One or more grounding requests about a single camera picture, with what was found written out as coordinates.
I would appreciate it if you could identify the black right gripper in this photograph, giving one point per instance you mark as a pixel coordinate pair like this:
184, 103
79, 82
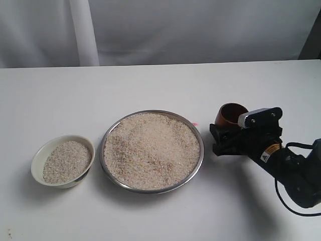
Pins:
246, 139

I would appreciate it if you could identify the brown wooden cup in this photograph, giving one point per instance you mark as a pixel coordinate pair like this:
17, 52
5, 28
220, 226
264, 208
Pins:
228, 115

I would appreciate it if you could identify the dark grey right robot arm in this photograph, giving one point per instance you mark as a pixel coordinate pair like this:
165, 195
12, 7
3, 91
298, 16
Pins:
297, 167

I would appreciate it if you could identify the white rice grains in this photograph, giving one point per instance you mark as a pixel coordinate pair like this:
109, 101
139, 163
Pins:
66, 162

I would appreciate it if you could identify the white ceramic bowl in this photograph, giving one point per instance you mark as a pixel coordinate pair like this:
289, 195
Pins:
43, 153

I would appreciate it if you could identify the white backdrop curtain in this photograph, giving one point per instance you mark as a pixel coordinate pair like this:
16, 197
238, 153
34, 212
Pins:
109, 33

